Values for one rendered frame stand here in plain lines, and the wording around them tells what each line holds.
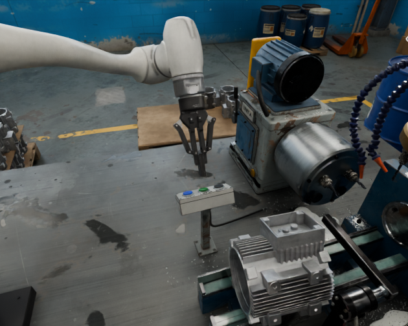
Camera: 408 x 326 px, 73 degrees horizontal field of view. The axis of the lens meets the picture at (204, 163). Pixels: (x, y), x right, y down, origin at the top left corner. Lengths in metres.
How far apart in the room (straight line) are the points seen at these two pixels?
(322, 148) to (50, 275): 0.98
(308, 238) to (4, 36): 0.72
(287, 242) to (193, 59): 0.52
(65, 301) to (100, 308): 0.12
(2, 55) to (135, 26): 5.38
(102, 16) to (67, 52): 5.26
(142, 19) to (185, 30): 5.14
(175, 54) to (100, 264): 0.73
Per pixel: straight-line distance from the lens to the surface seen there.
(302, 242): 0.70
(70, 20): 5.99
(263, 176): 1.18
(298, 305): 0.74
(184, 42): 0.79
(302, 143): 0.99
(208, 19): 6.16
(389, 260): 1.04
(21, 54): 0.64
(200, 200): 0.83
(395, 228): 1.04
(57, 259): 1.14
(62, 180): 1.45
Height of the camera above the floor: 1.67
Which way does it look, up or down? 39 degrees down
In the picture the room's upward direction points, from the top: straight up
